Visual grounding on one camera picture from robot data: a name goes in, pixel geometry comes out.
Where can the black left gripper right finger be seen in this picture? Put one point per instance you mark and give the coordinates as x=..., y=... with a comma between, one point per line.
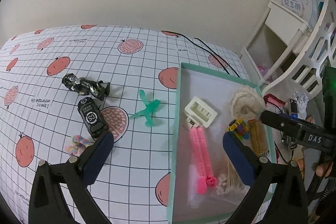
x=255, y=172

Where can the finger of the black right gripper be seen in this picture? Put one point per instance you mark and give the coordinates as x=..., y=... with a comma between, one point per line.
x=271, y=119
x=291, y=116

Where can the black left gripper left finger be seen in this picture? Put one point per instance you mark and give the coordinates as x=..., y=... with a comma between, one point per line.
x=80, y=172

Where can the cream knitted scrunchie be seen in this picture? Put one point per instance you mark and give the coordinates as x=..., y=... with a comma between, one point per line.
x=246, y=104

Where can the black toy car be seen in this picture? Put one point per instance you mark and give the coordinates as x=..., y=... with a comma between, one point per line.
x=92, y=118

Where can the green translucent toy airplane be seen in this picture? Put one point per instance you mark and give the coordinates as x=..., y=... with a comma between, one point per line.
x=150, y=108

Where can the cracker snack pack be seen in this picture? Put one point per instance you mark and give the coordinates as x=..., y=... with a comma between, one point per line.
x=258, y=137

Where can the cotton swabs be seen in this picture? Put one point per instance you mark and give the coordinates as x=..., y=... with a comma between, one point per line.
x=230, y=187

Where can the right hand in black glove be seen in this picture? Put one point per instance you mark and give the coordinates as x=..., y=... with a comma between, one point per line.
x=328, y=196

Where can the small electronic device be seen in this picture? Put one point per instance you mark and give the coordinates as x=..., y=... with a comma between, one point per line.
x=292, y=110

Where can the red hair comb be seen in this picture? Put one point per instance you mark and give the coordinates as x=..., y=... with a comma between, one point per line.
x=271, y=99

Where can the pink hair roller clip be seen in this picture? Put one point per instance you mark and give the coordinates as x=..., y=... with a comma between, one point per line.
x=206, y=177

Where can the teal shallow cardboard box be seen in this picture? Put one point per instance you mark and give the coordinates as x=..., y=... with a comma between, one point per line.
x=217, y=89

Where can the white shelf rack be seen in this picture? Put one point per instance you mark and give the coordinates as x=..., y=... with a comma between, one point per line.
x=300, y=65

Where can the black silver action figure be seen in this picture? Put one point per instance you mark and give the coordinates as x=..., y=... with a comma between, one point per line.
x=85, y=87

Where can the fruit print grid bedsheet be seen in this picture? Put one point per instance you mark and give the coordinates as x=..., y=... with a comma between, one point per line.
x=62, y=87

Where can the cream plastic hair claw clip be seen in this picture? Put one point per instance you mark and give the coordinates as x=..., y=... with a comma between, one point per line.
x=199, y=113

